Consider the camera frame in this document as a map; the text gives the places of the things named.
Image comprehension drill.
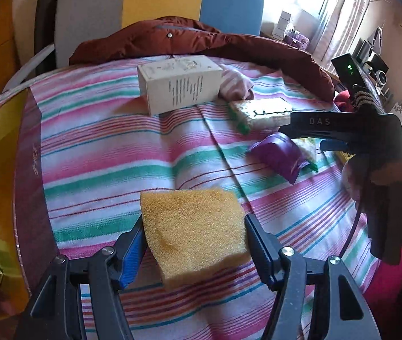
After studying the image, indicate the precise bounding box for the black cable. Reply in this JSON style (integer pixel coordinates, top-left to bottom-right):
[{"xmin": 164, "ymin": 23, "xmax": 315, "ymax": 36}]
[{"xmin": 337, "ymin": 200, "xmax": 362, "ymax": 257}]

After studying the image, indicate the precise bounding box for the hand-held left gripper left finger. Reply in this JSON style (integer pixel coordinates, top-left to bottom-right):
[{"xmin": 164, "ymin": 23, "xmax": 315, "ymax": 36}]
[{"xmin": 13, "ymin": 216, "xmax": 148, "ymax": 340}]

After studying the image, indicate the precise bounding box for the maroon jacket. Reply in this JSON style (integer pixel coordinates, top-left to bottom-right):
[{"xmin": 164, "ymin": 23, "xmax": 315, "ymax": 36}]
[{"xmin": 69, "ymin": 16, "xmax": 336, "ymax": 101}]

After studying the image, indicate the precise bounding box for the grey bed rail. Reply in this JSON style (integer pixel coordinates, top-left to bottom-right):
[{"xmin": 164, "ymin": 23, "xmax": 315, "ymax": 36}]
[{"xmin": 2, "ymin": 44, "xmax": 57, "ymax": 93}]

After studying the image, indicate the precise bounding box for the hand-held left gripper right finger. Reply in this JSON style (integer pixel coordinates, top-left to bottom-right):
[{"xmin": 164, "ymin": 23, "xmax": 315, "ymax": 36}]
[{"xmin": 244, "ymin": 213, "xmax": 382, "ymax": 340}]

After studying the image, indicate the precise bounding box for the maroon box with gold lining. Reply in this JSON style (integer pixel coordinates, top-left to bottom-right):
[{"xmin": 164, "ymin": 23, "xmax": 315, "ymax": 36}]
[{"xmin": 0, "ymin": 88, "xmax": 57, "ymax": 328}]

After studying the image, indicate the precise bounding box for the pink patterned curtain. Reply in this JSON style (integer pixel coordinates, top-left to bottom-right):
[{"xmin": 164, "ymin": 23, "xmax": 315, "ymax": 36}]
[{"xmin": 311, "ymin": 0, "xmax": 369, "ymax": 71}]

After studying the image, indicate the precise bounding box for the grey yellow blue headboard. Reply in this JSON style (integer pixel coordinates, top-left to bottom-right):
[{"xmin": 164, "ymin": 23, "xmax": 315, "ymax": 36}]
[{"xmin": 54, "ymin": 0, "xmax": 265, "ymax": 68}]

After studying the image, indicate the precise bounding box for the purple storage box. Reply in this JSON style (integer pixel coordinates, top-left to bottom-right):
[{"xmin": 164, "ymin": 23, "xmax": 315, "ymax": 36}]
[{"xmin": 285, "ymin": 29, "xmax": 310, "ymax": 49}]

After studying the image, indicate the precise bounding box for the purple pouch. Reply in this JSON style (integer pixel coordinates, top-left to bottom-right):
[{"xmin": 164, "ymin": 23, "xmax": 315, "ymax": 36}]
[{"xmin": 246, "ymin": 132, "xmax": 309, "ymax": 185}]

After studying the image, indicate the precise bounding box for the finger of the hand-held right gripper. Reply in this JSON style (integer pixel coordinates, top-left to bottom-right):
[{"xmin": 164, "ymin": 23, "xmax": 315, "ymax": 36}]
[
  {"xmin": 279, "ymin": 112, "xmax": 350, "ymax": 139},
  {"xmin": 319, "ymin": 139, "xmax": 351, "ymax": 154}
]

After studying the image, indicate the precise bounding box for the striped bed sheet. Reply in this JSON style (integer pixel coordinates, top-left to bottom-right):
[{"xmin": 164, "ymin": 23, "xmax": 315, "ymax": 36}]
[{"xmin": 0, "ymin": 55, "xmax": 382, "ymax": 340}]

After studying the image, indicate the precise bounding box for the black post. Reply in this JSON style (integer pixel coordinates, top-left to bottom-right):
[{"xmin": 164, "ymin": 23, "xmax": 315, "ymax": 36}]
[{"xmin": 34, "ymin": 0, "xmax": 66, "ymax": 76}]

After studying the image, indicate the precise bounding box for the green white scouring sponge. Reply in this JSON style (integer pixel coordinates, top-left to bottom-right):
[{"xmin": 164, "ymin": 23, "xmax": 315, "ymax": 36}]
[{"xmin": 228, "ymin": 99, "xmax": 292, "ymax": 135}]

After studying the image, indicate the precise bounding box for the white carton box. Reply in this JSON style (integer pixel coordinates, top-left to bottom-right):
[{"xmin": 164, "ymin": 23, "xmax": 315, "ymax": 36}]
[{"xmin": 137, "ymin": 55, "xmax": 223, "ymax": 116}]

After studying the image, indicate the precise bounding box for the pink striped cloth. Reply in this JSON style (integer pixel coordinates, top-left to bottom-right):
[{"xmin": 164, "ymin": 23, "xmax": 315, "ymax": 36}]
[{"xmin": 218, "ymin": 65, "xmax": 255, "ymax": 101}]

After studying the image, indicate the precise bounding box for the yellow sponge block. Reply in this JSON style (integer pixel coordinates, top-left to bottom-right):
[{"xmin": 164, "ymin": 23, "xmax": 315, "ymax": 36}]
[{"xmin": 140, "ymin": 188, "xmax": 252, "ymax": 289}]

